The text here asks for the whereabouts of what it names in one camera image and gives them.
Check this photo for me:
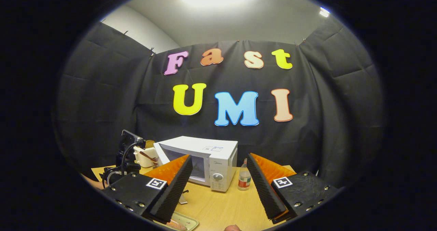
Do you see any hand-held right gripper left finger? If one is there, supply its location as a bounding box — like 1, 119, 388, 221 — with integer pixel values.
102, 155, 193, 223

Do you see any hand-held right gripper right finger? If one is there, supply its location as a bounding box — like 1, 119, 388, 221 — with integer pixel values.
247, 153, 340, 223

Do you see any orange-brown food piece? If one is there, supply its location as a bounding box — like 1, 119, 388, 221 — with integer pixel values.
166, 219, 187, 231

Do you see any white microwave oven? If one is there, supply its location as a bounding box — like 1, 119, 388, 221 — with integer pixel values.
154, 136, 238, 204

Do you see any clear plastic bottle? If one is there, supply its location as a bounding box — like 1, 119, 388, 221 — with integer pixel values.
238, 158, 252, 191

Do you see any white toaster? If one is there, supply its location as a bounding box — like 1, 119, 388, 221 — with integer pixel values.
134, 146, 159, 168

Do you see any pale green tray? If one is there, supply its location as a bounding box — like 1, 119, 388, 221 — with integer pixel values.
154, 211, 199, 231

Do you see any black backdrop cloth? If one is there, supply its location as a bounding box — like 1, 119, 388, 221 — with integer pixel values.
53, 17, 384, 187

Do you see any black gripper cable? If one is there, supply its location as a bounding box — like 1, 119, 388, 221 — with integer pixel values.
120, 140, 146, 172

